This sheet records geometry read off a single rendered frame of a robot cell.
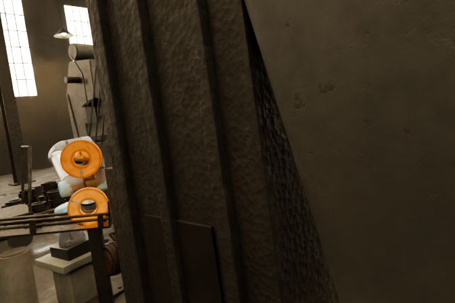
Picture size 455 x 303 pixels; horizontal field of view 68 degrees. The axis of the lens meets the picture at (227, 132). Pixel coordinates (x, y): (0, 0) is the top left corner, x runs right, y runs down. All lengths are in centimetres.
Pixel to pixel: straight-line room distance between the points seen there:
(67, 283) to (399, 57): 210
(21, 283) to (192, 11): 145
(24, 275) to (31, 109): 1217
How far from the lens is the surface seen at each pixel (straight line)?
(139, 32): 96
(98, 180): 172
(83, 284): 232
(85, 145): 146
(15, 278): 185
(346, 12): 60
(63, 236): 228
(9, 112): 953
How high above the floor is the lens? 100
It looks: 3 degrees down
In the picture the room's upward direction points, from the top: 8 degrees counter-clockwise
